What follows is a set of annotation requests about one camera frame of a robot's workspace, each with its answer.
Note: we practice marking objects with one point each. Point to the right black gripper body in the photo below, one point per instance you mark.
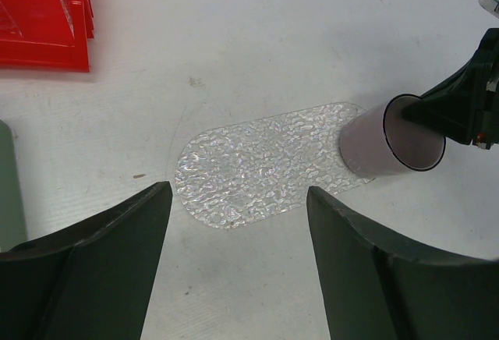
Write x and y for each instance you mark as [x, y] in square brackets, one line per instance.
[485, 130]

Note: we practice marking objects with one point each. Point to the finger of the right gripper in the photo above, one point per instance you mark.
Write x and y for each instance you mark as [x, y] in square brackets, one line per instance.
[449, 108]

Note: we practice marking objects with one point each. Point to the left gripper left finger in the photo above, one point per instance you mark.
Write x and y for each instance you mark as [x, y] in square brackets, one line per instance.
[91, 280]

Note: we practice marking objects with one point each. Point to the purple ceramic mug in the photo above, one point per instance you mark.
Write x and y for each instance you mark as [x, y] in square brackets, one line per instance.
[380, 142]

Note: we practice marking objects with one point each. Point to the red divided plastic bin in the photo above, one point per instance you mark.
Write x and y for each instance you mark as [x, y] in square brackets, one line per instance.
[73, 56]

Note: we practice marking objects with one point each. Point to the green metal tray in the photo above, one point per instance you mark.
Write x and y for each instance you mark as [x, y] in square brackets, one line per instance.
[13, 225]

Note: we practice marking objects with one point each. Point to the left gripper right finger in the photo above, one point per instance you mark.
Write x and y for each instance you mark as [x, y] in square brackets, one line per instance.
[379, 284]

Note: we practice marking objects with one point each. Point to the clear textured holder box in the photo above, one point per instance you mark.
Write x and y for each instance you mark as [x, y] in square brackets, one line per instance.
[47, 21]

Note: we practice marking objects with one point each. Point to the clear textured oval tray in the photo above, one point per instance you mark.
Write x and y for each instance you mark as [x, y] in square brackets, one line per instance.
[236, 175]

